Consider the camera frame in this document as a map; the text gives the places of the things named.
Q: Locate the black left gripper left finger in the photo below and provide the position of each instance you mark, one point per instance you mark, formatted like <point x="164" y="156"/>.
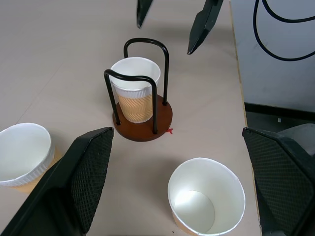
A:
<point x="61" y="186"/>

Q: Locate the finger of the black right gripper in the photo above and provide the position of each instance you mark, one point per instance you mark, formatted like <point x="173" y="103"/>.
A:
<point x="204" y="27"/>
<point x="144" y="11"/>

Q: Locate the dark grey rounded seat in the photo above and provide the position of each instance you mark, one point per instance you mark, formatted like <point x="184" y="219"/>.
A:
<point x="302" y="137"/>

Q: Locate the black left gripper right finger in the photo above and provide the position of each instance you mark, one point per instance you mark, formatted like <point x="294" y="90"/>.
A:
<point x="285" y="182"/>

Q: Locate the ribbed tan white paper cup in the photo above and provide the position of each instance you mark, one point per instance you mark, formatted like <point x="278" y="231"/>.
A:
<point x="22" y="152"/>
<point x="204" y="177"/>
<point x="135" y="71"/>

